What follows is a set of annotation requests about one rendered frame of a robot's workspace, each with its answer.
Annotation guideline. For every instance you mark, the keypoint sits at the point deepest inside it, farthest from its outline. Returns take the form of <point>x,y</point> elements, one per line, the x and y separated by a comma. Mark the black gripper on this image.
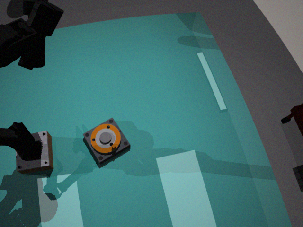
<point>27,8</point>

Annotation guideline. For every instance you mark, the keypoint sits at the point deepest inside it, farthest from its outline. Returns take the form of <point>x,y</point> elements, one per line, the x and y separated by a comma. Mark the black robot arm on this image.
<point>42,22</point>

